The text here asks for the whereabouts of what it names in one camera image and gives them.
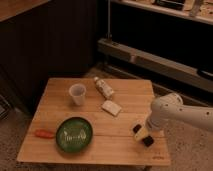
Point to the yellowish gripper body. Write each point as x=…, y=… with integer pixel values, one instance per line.
x=140, y=132

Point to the black eraser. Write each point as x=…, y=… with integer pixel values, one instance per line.
x=148, y=141

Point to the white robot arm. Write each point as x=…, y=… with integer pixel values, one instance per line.
x=171, y=106

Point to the white sponge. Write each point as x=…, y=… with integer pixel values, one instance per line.
x=111, y=107

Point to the small white bottle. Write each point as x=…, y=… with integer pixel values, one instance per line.
x=104, y=88

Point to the wooden table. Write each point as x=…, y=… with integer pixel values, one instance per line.
x=113, y=142

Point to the green plate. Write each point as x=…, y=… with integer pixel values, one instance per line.
x=74, y=135

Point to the translucent plastic cup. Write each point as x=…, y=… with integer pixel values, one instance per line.
x=78, y=93

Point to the orange carrot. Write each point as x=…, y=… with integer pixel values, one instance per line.
x=44, y=134

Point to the upper shelf board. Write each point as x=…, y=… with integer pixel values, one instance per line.
x=195, y=10

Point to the grey metal shelf rail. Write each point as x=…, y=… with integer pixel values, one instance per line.
x=166, y=67

